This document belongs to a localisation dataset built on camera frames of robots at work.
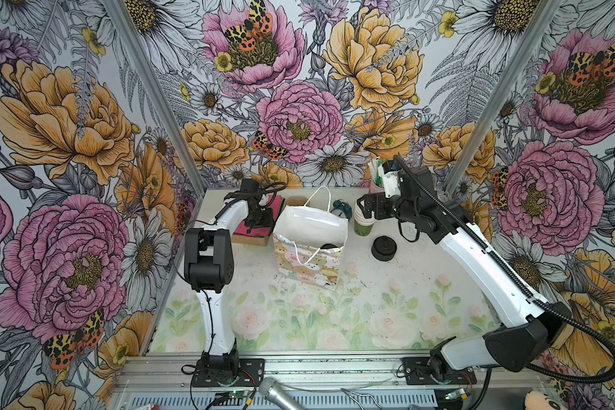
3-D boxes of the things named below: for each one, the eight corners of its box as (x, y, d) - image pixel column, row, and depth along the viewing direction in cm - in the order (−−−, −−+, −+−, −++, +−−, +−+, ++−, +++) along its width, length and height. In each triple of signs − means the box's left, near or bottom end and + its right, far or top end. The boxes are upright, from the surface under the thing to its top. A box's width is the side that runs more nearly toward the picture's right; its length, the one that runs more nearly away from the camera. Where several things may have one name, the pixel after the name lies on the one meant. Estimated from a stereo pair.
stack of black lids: (373, 260, 100) (375, 253, 96) (370, 243, 105) (372, 236, 101) (396, 260, 100) (399, 254, 96) (392, 243, 105) (395, 236, 101)
